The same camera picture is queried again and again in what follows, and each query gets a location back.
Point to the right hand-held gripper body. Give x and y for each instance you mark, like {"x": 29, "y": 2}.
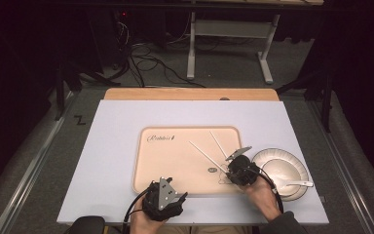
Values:
{"x": 245, "y": 170}

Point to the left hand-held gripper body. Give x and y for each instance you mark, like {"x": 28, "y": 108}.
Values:
{"x": 162, "y": 204}

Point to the white chopstick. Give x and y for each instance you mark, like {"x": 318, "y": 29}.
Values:
{"x": 207, "y": 156}
{"x": 218, "y": 145}

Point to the beige tray with rabbit print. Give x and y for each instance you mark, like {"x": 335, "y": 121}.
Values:
{"x": 168, "y": 162}

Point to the white ceramic spoon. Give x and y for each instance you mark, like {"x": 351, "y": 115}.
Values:
{"x": 297, "y": 184}

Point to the white plate with dark rim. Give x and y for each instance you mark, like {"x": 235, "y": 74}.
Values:
{"x": 300, "y": 165}

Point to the person's left hand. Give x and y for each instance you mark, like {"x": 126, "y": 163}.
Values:
{"x": 142, "y": 226}

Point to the person's right hand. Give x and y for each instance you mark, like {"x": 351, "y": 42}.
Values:
{"x": 264, "y": 198}

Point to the black rounded object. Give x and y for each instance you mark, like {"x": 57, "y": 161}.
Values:
{"x": 86, "y": 226}

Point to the black metal stand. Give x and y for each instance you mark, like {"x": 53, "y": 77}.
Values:
{"x": 327, "y": 104}
{"x": 60, "y": 91}

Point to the dark device with red light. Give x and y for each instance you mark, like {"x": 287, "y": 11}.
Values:
{"x": 123, "y": 32}

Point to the aluminium floor rail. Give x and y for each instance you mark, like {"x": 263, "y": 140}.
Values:
{"x": 29, "y": 175}
{"x": 344, "y": 169}

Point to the white metal desk frame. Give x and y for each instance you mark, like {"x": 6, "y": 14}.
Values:
{"x": 230, "y": 29}

